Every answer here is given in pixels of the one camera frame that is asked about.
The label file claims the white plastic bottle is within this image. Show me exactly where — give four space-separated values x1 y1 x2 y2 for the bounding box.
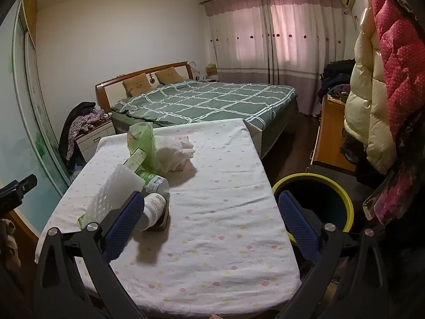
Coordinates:
134 193 168 231

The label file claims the green white carton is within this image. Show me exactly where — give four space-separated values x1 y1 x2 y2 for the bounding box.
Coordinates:
123 149 148 175

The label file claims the green plastic bag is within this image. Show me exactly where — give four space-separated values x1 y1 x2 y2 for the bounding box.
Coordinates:
127 122 163 177

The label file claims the dark cloth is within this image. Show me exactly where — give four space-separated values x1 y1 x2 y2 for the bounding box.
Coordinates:
342 129 399 187

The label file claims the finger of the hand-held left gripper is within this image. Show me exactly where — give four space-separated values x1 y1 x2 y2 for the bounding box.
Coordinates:
0 174 38 207

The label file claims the green checked duvet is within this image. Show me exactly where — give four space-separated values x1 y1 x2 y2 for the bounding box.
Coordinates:
110 80 297 130

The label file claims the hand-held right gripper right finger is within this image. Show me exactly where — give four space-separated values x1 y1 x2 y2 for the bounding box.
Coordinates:
277 190 396 319

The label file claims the grey fuzzy cloth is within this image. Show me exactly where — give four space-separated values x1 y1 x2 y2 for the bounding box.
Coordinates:
0 219 17 266

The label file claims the pale green wardrobe sliding door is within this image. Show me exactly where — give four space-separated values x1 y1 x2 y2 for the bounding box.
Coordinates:
0 0 72 240

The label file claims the white nightstand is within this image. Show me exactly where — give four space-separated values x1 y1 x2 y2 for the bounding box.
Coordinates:
75 120 115 163

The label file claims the dark clothes pile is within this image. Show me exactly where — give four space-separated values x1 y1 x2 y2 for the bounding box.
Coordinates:
317 59 356 98

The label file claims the yellow rimmed trash bin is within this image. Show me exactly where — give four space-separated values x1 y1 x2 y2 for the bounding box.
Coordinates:
271 173 353 243

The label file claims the brown bear pillow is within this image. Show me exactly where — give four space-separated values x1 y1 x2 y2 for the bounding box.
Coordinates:
155 67 185 85
122 73 154 96

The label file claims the pink white curtain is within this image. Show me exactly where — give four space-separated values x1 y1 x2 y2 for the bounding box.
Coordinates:
266 0 354 115
204 0 274 85

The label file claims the wooden desk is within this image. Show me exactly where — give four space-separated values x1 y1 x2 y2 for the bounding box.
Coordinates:
309 95 357 173

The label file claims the wooden bed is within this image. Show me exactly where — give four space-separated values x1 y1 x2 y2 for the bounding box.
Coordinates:
96 61 299 160

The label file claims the green labelled bottle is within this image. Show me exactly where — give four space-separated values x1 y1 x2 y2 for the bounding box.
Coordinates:
136 169 170 196

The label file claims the cream puffer jacket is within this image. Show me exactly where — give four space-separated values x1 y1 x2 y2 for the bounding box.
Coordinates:
343 5 404 173

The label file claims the floral patterned cloth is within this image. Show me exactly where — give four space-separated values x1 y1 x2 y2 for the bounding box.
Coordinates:
66 108 107 160

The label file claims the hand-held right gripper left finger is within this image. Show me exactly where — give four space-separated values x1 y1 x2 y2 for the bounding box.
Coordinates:
33 191 147 319

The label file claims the white foam net sleeve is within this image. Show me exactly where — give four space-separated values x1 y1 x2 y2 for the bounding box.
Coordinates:
86 163 147 223

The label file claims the white dotted tablecloth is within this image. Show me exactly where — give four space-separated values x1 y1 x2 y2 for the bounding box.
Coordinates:
35 118 303 314

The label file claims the white tissue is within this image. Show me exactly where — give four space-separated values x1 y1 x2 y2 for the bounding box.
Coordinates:
156 136 196 173

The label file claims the pink floral plastic bag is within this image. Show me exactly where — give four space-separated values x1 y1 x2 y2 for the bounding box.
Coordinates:
363 169 425 225

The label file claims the red dotted puffer jacket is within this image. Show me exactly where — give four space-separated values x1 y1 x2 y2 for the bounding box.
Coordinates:
367 0 425 133

